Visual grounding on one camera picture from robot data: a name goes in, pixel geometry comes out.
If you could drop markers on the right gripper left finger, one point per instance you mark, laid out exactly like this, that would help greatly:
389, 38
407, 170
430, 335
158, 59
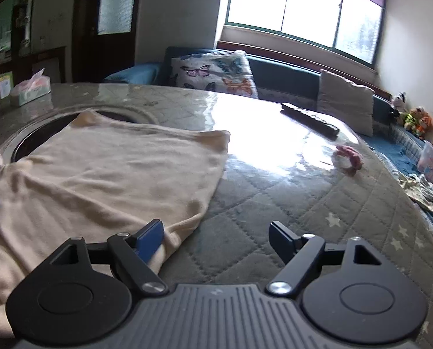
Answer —
131, 253

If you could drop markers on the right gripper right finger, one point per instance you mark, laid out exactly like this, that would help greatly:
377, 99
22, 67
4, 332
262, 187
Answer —
301, 256

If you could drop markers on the beige knit sweater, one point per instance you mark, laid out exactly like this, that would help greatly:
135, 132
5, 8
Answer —
98, 177

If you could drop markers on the quilted grey table cover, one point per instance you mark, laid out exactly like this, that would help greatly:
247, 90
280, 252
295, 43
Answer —
276, 170

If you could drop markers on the pink hair accessory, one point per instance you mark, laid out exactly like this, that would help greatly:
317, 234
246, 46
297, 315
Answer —
347, 159

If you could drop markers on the tissue box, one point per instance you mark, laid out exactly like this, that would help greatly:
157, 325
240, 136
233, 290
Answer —
29, 90

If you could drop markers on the black remote control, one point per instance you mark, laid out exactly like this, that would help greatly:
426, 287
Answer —
308, 118

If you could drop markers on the patterned cloth pile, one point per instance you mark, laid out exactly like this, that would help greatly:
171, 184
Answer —
418, 188

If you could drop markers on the grey square cushion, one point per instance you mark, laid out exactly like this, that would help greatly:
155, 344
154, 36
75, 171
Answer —
346, 101

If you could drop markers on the blue corner sofa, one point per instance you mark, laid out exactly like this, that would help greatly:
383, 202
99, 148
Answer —
279, 81

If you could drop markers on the orange plush toys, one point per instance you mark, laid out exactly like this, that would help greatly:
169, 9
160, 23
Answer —
418, 122

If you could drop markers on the black white plush toy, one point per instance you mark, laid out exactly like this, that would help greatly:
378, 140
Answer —
398, 103

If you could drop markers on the butterfly print pillow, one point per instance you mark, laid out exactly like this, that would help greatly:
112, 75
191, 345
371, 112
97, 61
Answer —
222, 71

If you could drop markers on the dark wooden door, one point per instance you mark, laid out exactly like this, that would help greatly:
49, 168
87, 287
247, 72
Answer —
103, 38

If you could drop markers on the window with green frame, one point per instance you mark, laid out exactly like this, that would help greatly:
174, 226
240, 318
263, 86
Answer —
348, 27

